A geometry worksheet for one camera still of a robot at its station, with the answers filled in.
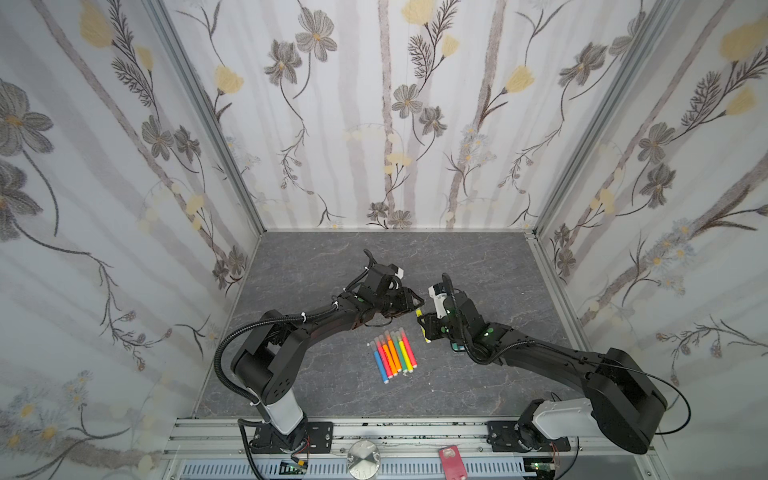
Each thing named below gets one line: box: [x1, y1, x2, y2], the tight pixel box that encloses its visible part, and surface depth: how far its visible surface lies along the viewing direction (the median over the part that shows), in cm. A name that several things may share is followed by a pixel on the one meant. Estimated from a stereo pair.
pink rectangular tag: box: [439, 445, 468, 480], surface depth 71 cm
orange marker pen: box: [384, 330, 402, 372], surface depth 90 cm
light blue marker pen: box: [370, 340, 389, 384], surface depth 87 cm
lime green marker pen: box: [395, 331, 414, 373], surface depth 90 cm
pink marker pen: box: [399, 327, 418, 369], surface depth 90 cm
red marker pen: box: [374, 337, 393, 379], surface depth 88 cm
